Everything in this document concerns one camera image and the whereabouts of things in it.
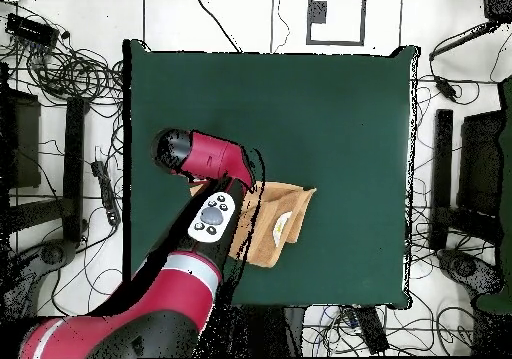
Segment orange terry towel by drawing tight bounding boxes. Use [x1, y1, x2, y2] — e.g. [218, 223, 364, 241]
[189, 180, 318, 269]

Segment dark green table cloth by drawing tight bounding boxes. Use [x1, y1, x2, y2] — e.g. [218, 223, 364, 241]
[122, 38, 420, 311]

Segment black power strip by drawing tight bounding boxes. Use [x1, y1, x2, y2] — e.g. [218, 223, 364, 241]
[90, 159, 122, 227]

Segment black power brick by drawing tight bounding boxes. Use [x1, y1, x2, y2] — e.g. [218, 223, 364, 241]
[353, 305, 390, 355]

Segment black power adapter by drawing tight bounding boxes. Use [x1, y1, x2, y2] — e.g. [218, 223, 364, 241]
[434, 75, 460, 101]

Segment grey tripod base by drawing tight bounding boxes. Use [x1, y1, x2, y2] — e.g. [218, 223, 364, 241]
[0, 238, 78, 358]
[436, 248, 504, 296]

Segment black multi-port hub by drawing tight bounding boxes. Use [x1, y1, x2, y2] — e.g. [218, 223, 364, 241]
[5, 12, 60, 49]

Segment black box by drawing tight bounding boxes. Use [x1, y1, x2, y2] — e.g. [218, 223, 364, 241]
[482, 0, 512, 23]

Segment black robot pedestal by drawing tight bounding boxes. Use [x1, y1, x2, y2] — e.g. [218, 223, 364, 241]
[223, 305, 306, 358]

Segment black metal stand frame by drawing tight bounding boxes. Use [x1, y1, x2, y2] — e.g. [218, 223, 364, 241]
[428, 108, 506, 252]
[0, 62, 88, 244]

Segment tangled black cables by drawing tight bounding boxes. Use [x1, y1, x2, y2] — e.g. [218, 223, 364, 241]
[0, 0, 125, 110]

